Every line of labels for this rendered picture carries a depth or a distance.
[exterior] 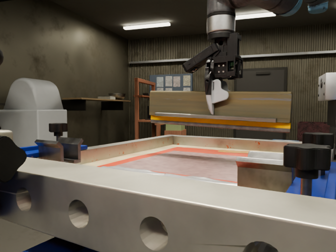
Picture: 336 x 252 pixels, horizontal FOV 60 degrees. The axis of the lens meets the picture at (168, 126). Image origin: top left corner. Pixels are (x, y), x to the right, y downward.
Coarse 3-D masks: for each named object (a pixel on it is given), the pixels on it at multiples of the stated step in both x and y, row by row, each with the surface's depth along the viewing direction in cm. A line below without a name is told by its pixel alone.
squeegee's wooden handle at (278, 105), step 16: (160, 96) 87; (176, 96) 84; (192, 96) 82; (240, 96) 75; (256, 96) 73; (272, 96) 71; (288, 96) 69; (176, 112) 85; (192, 112) 82; (208, 112) 80; (224, 112) 77; (240, 112) 75; (256, 112) 73; (272, 112) 71; (288, 112) 69
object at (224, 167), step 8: (232, 152) 93; (208, 160) 78; (216, 160) 78; (224, 160) 78; (232, 160) 78; (192, 168) 68; (200, 168) 68; (208, 168) 68; (216, 168) 68; (224, 168) 68; (232, 168) 68; (200, 176) 60; (208, 176) 60; (216, 176) 60; (224, 176) 60; (232, 176) 60
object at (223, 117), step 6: (156, 114) 87; (162, 114) 86; (168, 114) 85; (174, 114) 84; (180, 114) 83; (186, 114) 82; (192, 114) 81; (198, 114) 80; (204, 114) 80; (240, 120) 74; (246, 120) 73; (252, 120) 72; (258, 120) 72; (264, 120) 71; (270, 120) 70; (276, 120) 71
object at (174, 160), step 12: (144, 156) 85; (156, 156) 85; (168, 156) 85; (180, 156) 85; (192, 156) 85; (204, 156) 85; (216, 156) 85; (144, 168) 68; (156, 168) 68; (168, 168) 68; (180, 168) 68
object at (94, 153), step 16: (112, 144) 85; (128, 144) 90; (144, 144) 97; (160, 144) 106; (176, 144) 113; (192, 144) 109; (208, 144) 106; (224, 144) 103; (240, 144) 100; (256, 144) 97; (272, 144) 94; (96, 160) 78
